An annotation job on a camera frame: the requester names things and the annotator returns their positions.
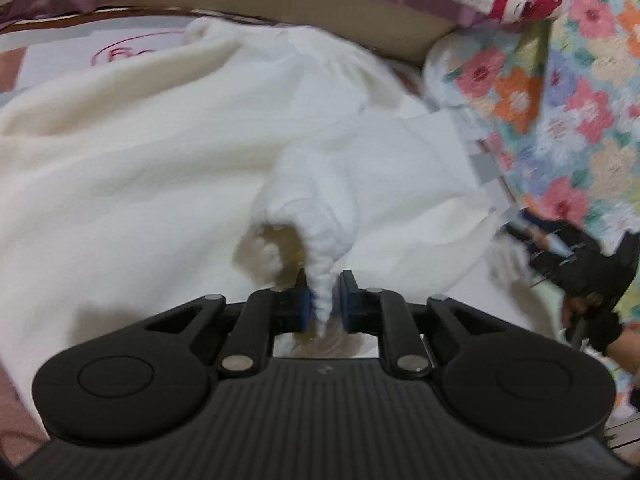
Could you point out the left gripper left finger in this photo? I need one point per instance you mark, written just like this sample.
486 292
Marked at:
149 378

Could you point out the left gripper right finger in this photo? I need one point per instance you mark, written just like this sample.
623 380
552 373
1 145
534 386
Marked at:
500 380

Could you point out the white fleece sweater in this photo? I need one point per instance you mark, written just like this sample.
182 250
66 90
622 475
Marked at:
225 164

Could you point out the right hand holding gripper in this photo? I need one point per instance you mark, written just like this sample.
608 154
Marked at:
620 349

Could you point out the colourful floral quilt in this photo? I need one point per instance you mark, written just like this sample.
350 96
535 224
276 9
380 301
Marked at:
557 104

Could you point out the beige wooden headboard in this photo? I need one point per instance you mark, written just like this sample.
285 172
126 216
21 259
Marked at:
390 28

